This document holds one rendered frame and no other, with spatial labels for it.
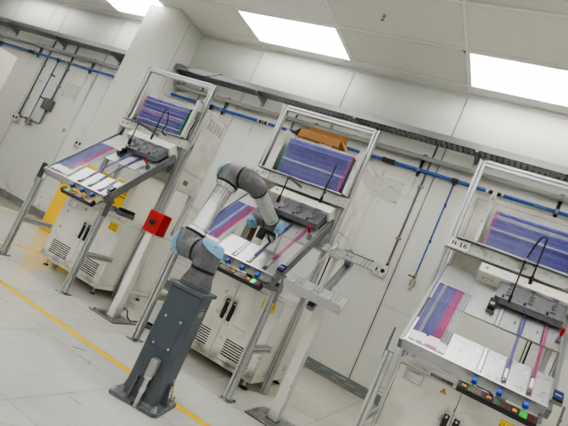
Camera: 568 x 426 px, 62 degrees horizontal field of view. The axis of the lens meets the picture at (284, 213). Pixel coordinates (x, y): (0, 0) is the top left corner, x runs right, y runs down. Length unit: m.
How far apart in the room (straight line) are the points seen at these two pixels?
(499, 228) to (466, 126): 2.03
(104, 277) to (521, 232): 2.88
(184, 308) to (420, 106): 3.47
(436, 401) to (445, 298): 0.54
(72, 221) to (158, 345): 2.13
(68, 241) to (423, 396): 2.86
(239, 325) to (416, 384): 1.12
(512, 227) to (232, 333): 1.80
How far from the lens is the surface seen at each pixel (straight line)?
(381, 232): 4.63
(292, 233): 3.07
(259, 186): 2.34
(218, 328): 3.21
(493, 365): 2.56
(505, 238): 2.99
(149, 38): 6.23
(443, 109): 4.96
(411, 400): 2.83
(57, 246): 4.23
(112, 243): 3.84
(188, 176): 4.13
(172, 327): 2.22
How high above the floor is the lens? 0.85
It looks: 5 degrees up
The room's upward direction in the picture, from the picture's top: 24 degrees clockwise
